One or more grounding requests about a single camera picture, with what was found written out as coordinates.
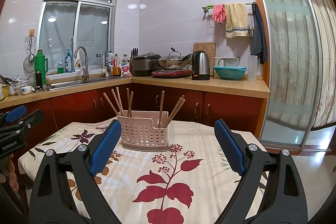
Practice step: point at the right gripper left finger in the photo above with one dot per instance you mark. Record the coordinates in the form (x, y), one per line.
(52, 200)

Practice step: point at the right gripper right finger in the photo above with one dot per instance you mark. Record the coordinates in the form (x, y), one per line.
(284, 198)

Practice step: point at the red kitchen cabinets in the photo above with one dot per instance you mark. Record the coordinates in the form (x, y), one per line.
(239, 112)

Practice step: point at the person's left hand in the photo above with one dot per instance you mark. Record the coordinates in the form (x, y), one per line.
(12, 178)

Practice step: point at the white blue patterned bowl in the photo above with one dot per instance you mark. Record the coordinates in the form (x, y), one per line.
(26, 90)

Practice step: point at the black slim flask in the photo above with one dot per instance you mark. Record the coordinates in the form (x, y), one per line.
(39, 82)

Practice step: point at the stainless steel sink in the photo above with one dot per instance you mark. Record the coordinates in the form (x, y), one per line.
(73, 83)

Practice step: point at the green thermos flask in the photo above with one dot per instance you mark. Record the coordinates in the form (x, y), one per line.
(41, 64)

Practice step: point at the blue dish soap bottle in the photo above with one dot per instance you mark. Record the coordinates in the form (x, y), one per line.
(68, 67)

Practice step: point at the chrome sink faucet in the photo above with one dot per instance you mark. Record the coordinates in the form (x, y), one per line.
(83, 63)

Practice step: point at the white spray cleaner bottle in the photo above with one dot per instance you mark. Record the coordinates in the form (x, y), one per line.
(77, 63)

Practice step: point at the floral white tablecloth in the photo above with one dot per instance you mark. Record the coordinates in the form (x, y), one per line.
(190, 183)

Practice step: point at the cooking oil bottle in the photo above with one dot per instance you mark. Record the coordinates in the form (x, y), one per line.
(116, 65)

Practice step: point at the pink perforated utensil holder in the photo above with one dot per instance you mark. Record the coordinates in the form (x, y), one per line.
(144, 131)

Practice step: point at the red white snack bag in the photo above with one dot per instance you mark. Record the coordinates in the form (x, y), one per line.
(125, 69)

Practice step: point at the sliding glass window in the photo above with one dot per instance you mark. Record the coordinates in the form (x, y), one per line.
(67, 24)

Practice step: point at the translucent plastic container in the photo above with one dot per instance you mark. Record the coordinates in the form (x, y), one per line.
(252, 68)

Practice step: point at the knife block with knives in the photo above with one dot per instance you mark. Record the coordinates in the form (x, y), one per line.
(134, 53)

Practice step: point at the black rice cooker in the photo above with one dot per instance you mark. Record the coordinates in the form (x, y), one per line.
(145, 64)

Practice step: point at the glass sliding door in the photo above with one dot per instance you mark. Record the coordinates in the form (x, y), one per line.
(299, 115)

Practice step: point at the teal plastic colander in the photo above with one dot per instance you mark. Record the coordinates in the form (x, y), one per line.
(230, 73)

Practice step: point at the white plastic jug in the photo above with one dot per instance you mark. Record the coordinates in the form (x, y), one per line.
(227, 61)

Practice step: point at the dark grey hanging cloth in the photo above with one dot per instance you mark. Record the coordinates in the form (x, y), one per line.
(259, 46)

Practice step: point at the red induction cooktop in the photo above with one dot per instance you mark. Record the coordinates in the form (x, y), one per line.
(165, 74)

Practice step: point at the stainless electric kettle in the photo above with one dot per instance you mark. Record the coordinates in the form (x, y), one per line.
(200, 65)

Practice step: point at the steel wok with lid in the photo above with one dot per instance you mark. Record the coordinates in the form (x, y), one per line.
(174, 61)

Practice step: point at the wooden cutting board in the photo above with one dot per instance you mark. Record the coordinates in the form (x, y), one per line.
(209, 48)

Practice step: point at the yellow hanging towel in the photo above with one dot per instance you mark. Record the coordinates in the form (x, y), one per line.
(237, 23)

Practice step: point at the pink rubber glove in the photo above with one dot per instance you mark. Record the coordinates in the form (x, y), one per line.
(219, 13)

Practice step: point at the hanging wire strainer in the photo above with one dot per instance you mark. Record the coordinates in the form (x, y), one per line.
(28, 63)

